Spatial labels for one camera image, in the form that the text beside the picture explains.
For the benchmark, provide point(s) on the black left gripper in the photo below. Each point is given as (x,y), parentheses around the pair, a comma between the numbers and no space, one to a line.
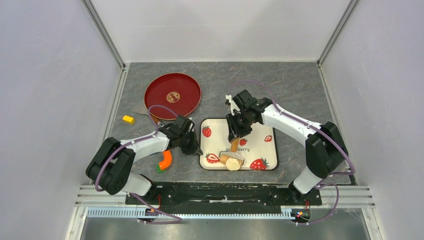
(194,149)

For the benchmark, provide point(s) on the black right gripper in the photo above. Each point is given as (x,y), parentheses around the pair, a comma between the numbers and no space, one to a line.
(235,131)

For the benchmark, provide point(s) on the wooden dough roller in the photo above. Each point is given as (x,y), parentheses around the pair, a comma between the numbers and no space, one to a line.
(231,153)

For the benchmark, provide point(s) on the white strawberry enamel tray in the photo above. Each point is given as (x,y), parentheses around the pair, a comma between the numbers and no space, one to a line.
(258,149)

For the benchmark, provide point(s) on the small dough ball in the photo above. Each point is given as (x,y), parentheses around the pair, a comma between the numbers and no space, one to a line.
(233,164)

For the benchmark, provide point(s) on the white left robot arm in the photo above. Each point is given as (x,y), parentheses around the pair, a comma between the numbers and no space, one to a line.
(110,168)

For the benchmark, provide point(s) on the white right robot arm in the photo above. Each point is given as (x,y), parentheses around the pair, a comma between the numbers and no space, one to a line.
(324,146)

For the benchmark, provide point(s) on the orange horseshoe magnet toy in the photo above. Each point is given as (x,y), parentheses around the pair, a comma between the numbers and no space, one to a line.
(166,161)

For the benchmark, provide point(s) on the round red lacquer tray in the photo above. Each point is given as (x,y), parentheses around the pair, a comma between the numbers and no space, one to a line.
(179,93)

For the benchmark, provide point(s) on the small yellow block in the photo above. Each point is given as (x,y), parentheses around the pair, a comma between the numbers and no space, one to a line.
(128,119)

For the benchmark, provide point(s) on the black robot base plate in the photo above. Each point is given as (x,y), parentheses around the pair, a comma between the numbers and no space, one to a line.
(178,197)

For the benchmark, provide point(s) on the white slotted cable duct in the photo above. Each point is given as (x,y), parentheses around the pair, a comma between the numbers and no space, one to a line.
(147,213)

